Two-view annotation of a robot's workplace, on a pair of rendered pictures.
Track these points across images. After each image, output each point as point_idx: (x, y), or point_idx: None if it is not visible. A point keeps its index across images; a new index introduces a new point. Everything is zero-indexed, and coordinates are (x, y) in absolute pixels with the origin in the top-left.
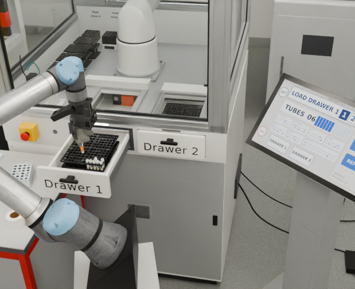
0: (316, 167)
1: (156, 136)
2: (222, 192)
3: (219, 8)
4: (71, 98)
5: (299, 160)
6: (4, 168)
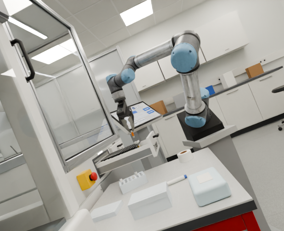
0: (147, 118)
1: (114, 146)
2: (133, 170)
3: (95, 81)
4: (124, 93)
5: (143, 121)
6: (118, 200)
